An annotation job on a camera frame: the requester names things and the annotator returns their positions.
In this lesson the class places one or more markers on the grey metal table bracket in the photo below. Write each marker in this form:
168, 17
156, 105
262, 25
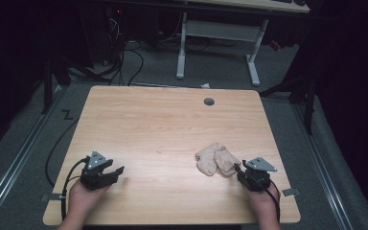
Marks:
52, 197
290, 192

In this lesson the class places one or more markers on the beige sock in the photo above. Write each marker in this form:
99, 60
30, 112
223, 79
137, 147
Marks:
208, 159
226, 161

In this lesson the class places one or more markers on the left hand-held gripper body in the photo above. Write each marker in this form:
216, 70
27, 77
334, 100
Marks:
92, 174

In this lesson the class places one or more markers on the black keyboard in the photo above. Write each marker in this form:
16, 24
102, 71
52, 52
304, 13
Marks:
281, 1

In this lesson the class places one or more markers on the grey round table grommet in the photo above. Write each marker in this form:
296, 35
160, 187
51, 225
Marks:
209, 101

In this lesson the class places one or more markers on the white-framed desk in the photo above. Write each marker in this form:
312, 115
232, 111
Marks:
223, 30

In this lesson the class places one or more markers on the white paper scrap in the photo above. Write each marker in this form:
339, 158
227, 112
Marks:
205, 85

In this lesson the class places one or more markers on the black metal stand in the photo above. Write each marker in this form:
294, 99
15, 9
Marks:
300, 89
54, 73

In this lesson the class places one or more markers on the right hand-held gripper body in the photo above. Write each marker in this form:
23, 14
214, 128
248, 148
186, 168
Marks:
257, 175

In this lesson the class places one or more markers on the metal floor rail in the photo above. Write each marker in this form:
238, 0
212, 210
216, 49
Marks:
322, 166
16, 163

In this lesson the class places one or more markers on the person's left hand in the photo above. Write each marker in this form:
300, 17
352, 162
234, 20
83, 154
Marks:
84, 198

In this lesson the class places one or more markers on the person's right hand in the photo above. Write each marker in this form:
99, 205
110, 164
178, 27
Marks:
263, 199

